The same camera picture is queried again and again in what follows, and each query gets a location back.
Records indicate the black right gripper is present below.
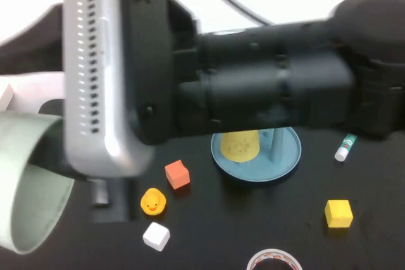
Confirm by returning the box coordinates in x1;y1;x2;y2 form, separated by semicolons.
117;0;203;147

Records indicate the clear tape roll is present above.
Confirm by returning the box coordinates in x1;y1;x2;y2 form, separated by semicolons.
246;249;303;270

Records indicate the orange foam cube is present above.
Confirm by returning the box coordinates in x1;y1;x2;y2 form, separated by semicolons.
164;159;191;190

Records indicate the white green glue stick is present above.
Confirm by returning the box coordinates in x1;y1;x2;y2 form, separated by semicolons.
334;133;358;161

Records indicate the yellow rubber duck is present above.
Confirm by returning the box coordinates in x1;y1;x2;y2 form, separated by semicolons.
140;188;167;217

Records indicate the blue cup stand with pegs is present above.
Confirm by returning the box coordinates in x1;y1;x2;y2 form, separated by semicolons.
211;126;302;183

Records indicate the yellow plastic cup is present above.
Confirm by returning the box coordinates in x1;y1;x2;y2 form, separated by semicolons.
220;129;261;163

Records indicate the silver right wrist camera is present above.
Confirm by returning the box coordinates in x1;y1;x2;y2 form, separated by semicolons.
62;0;156;178

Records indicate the pale green plastic cup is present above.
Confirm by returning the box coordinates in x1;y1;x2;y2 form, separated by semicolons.
0;111;76;255

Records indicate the white foam cube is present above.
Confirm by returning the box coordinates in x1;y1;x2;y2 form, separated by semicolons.
142;221;171;253

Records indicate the yellow foam cube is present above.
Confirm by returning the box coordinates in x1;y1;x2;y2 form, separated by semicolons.
325;199;354;229

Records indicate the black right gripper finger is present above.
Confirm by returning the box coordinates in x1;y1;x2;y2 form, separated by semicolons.
29;119;87;179
89;176;134;223

